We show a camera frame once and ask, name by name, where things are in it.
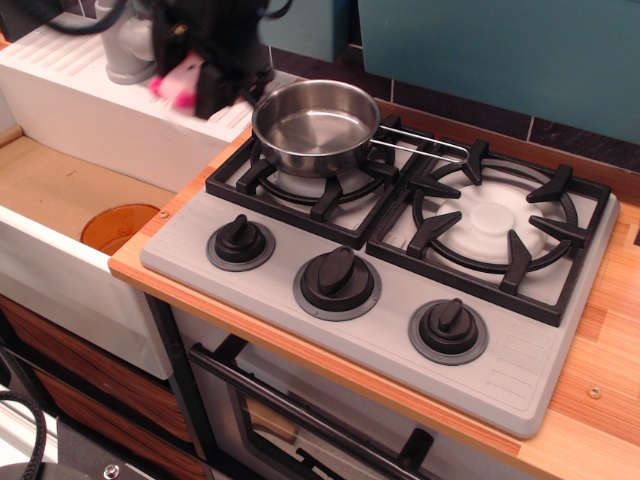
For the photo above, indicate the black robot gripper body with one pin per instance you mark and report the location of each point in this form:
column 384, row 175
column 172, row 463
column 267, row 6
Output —
column 225, row 34

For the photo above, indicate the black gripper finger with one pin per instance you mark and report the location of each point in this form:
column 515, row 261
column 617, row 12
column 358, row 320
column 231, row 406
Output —
column 214, row 91
column 170, row 45

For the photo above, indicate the pink stuffed pig toy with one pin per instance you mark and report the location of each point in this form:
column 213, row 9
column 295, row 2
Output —
column 179, row 86

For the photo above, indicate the stainless steel pan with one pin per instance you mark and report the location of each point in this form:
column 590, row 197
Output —
column 323, row 128

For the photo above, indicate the grey toy faucet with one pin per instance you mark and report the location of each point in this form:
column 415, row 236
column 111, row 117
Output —
column 128, row 48

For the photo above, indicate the white toy sink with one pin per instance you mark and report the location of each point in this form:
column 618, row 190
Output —
column 74, row 144

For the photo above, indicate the black left stove knob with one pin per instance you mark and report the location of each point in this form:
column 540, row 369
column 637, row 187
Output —
column 240, row 245

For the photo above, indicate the black stove knob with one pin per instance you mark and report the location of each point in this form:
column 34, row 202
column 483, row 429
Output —
column 240, row 245
column 448, row 332
column 337, row 286

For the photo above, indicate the black left burner grate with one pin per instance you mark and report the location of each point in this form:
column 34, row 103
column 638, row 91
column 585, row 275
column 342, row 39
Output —
column 345, row 208

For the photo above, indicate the black burner grate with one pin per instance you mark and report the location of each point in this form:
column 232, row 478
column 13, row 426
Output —
column 516, row 235
column 345, row 208

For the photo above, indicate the orange plastic bowl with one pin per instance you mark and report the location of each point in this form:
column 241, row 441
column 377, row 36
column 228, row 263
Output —
column 108, row 231

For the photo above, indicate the black middle stove knob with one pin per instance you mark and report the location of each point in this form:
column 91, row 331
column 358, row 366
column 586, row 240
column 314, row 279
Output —
column 337, row 286

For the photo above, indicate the white right burner cap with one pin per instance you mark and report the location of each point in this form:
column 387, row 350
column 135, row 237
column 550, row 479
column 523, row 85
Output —
column 489, row 212

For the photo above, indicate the black right burner grate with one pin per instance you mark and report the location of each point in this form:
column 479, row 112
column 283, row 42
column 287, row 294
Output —
column 516, row 235

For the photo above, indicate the wooden drawer fronts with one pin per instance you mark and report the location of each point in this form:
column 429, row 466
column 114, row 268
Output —
column 131, row 410

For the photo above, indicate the black right stove knob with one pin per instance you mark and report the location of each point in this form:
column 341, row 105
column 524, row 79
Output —
column 448, row 332

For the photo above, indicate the grey toy stove top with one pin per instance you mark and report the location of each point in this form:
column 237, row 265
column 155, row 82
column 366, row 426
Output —
column 509, row 386

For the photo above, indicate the oven door with black handle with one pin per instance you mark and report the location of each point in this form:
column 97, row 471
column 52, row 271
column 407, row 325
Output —
column 222, row 364

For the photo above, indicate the black braided cable foreground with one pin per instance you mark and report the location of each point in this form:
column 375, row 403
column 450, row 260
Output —
column 32, row 467

